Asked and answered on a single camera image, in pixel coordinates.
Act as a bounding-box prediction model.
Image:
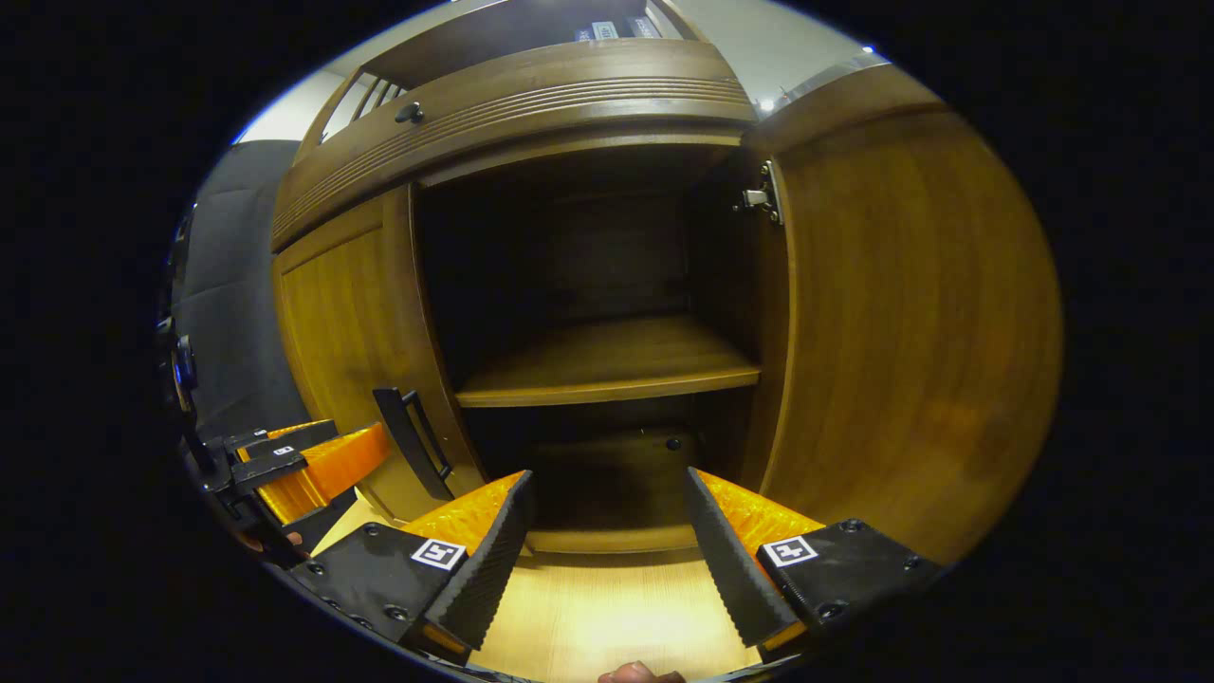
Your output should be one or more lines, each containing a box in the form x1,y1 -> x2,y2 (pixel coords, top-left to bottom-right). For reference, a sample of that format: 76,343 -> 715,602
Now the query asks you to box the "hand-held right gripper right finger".
685,467 -> 945,655

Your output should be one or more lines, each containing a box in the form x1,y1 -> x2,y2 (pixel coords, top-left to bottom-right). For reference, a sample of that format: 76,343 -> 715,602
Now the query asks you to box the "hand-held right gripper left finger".
289,470 -> 537,665

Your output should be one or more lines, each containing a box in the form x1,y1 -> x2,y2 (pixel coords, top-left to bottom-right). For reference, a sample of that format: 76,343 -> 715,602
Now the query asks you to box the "wooden cabinet drawer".
270,40 -> 758,252

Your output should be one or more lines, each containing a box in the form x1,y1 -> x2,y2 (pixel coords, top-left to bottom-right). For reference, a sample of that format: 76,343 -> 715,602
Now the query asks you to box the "wooden cabinet door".
740,65 -> 1065,567
273,185 -> 487,523

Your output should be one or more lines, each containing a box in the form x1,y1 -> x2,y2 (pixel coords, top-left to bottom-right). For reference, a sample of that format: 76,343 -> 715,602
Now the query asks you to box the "wooden inner shelf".
455,315 -> 763,409

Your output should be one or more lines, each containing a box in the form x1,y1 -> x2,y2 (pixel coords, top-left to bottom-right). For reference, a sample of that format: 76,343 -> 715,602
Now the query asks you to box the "black door handle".
373,386 -> 456,501

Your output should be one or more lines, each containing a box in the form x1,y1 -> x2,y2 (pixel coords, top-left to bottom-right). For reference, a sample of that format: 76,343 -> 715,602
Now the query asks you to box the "wooden double-door shoe cabinet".
270,0 -> 1065,570

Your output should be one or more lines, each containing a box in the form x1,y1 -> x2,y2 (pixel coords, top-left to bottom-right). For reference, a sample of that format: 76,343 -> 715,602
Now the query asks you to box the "metal door hinge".
732,159 -> 786,227

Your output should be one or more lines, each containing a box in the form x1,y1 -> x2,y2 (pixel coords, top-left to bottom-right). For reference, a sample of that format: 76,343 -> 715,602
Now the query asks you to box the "black backdrop cloth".
166,140 -> 314,442

